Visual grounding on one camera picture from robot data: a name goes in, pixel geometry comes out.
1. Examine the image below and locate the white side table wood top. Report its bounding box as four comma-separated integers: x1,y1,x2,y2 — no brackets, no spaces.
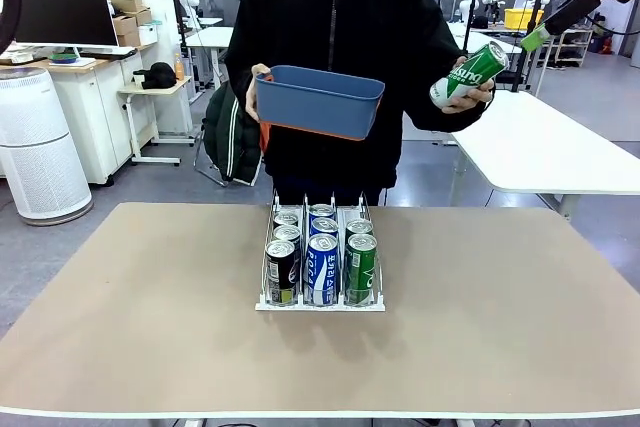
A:
118,77,196,168

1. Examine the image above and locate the black hat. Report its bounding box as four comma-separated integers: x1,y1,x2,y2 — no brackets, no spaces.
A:
133,61,177,91

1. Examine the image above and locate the black computer monitor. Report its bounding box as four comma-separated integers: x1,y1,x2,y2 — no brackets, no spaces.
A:
14,0,120,62

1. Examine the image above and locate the person in black jacket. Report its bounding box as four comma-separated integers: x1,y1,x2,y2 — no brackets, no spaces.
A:
224,0,469,207

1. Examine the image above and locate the thick black cable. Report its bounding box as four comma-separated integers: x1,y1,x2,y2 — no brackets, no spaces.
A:
0,0,24,53

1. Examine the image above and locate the white background desk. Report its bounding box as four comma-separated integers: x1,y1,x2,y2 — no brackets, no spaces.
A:
446,21,524,93

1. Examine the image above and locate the black tripod pole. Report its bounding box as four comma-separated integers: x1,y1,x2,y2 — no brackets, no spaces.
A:
509,0,547,94

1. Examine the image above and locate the dark jacket with white stripes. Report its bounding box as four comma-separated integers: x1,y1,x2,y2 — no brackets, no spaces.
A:
202,81,266,187

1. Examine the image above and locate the white cylindrical air purifier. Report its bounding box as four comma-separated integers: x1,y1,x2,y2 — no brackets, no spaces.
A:
0,66,95,227

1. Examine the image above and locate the person left hand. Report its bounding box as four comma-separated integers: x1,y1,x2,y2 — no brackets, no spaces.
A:
442,77,497,115

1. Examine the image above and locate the white cabinet desk wood top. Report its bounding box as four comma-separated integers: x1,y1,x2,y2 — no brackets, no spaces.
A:
0,44,169,187

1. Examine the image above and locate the green cider can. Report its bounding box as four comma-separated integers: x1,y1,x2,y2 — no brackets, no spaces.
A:
429,40,510,109
344,218,374,238
344,233,377,305

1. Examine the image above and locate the black keyboard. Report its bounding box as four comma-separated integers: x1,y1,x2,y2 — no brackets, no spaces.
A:
79,46,137,61

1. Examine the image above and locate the metal frame chair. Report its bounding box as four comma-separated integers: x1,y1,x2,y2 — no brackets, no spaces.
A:
193,119,229,189

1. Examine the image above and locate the person right hand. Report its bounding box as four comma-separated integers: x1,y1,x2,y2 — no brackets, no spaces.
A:
244,63,274,123

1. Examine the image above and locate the yellow plastic bin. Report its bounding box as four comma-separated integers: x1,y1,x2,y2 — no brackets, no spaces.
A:
503,7,545,31

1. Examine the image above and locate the large white table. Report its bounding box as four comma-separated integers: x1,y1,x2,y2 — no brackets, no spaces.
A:
447,89,640,222

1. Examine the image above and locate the blue plastic bin orange trim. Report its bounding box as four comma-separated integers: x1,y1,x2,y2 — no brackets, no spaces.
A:
254,64,386,142

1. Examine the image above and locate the person left forearm black sleeve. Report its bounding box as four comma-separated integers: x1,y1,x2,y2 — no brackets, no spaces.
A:
399,86,494,133

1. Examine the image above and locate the white wire can dispenser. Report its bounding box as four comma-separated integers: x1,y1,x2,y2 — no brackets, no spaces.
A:
254,189,387,312

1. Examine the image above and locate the person right forearm black sleeve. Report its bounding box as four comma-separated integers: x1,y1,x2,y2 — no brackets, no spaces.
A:
224,31,259,98

